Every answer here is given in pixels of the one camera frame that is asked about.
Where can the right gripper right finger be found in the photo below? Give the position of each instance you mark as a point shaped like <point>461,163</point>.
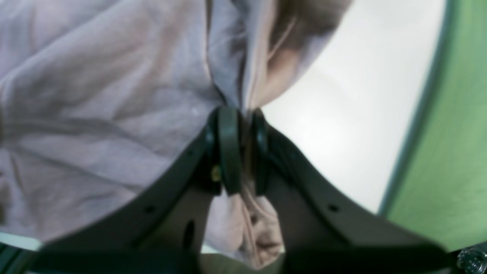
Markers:
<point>325,232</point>

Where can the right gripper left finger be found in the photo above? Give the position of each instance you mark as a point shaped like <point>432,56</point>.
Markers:
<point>161,230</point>

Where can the mauve pink t-shirt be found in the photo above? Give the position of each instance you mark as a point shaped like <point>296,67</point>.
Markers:
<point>99,97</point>

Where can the green fabric panel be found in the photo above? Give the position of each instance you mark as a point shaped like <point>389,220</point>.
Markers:
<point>438,187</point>

